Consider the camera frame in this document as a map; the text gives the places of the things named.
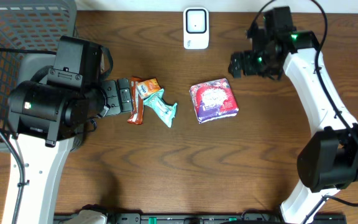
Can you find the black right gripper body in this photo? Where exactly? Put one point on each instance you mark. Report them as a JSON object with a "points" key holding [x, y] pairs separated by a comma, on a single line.
{"points": [[256, 63]]}

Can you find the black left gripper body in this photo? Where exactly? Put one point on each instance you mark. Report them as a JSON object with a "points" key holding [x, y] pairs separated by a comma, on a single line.
{"points": [[115, 97]]}

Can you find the red-brown chocolate bar wrapper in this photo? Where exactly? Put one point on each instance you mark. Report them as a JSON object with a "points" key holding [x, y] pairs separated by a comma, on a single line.
{"points": [[136, 116]]}

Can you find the orange snack packet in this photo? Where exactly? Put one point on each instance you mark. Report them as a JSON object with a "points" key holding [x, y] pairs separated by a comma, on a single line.
{"points": [[147, 88]]}

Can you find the teal wet wipe packet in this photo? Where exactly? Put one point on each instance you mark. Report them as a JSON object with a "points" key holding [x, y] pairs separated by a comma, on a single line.
{"points": [[164, 111]]}

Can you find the purple tissue pack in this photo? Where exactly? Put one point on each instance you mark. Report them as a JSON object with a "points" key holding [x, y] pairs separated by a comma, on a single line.
{"points": [[213, 100]]}

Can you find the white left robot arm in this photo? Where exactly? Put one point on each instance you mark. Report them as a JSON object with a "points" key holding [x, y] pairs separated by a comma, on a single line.
{"points": [[57, 94]]}

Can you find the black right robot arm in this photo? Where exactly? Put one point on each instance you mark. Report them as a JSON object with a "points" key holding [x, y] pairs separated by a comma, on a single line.
{"points": [[329, 161]]}

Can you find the white barcode scanner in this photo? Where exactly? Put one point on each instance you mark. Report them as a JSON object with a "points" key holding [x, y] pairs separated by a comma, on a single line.
{"points": [[195, 28]]}

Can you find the grey plastic mesh basket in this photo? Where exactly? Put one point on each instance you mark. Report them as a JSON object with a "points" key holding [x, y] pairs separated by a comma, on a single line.
{"points": [[29, 35]]}

